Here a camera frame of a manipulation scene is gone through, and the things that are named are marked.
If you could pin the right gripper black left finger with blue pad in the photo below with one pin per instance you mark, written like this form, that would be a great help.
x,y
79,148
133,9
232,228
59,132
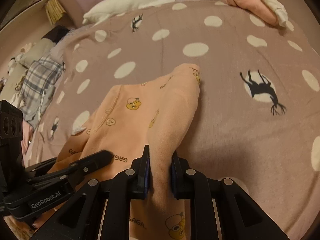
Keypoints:
x,y
101,209

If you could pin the small pink cloth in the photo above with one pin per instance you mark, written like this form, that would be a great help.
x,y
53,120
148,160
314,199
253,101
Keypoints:
x,y
27,130

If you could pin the white patterned small clothes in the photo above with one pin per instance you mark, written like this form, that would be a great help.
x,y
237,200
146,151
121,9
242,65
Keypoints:
x,y
15,60

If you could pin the peach printed baby garment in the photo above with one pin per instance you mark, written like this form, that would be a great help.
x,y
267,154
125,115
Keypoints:
x,y
156,114

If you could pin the grey plaid garment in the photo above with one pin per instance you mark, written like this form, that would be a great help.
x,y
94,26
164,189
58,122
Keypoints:
x,y
38,88

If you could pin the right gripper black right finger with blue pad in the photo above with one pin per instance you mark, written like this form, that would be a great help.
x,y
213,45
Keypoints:
x,y
220,209

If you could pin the folded pink garment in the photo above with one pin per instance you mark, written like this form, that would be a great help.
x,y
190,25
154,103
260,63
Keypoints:
x,y
257,7

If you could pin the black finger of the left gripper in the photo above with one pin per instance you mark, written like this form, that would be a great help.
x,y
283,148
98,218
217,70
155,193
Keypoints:
x,y
75,171

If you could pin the beige pillow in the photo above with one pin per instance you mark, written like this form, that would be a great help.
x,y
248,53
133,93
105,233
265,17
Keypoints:
x,y
15,80

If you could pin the straw tassel hanging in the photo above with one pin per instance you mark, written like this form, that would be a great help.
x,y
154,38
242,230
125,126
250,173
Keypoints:
x,y
54,11

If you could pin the white goose plush toy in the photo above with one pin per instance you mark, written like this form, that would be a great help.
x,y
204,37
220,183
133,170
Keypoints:
x,y
107,8

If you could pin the mauve polka dot bedspread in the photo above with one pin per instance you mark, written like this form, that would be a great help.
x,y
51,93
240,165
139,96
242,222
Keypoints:
x,y
257,116

